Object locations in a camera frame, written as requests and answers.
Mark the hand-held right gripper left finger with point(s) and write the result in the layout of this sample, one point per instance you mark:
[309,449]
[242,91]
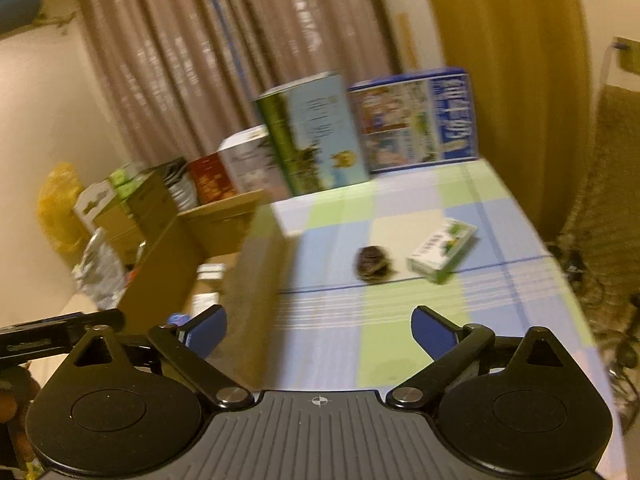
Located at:
[207,327]

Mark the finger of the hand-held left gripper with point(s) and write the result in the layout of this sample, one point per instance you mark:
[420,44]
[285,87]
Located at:
[45,335]

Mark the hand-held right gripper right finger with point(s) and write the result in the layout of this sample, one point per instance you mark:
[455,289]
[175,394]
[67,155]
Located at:
[432,331]

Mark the white green medicine box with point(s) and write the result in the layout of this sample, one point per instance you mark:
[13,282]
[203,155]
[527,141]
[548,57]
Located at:
[442,250]

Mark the dark round snack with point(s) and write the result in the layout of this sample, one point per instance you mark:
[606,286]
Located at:
[372,262]

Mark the person's left hand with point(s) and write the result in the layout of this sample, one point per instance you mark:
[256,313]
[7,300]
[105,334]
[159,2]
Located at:
[10,405]

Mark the large open cardboard box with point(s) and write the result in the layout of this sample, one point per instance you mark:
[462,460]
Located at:
[165,270]

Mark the white crumpled plastic bag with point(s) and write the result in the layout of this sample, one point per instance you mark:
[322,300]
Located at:
[100,270]

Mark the yellow plastic bag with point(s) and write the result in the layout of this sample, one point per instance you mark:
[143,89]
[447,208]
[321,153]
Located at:
[60,215]

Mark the small brown cardboard box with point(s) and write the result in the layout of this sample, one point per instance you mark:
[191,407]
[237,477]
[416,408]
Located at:
[150,205]

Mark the black white striped box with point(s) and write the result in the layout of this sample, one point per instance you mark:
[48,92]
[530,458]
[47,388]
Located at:
[180,185]

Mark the red carton box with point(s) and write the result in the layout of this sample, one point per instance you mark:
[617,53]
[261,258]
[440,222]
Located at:
[212,180]

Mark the white grey carton box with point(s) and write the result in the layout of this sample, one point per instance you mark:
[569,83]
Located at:
[247,162]

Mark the blue milk carton box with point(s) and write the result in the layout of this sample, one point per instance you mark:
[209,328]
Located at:
[410,120]

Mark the chair with quilted cover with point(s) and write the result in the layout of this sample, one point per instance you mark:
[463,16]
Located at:
[605,200]

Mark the green landscape carton box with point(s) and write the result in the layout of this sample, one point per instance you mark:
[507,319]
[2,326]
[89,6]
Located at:
[315,135]

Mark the brown wooden door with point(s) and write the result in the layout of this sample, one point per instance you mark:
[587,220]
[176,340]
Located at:
[505,85]

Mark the brown pleated curtain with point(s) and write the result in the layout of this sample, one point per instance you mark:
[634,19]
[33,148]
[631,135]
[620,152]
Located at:
[240,50]

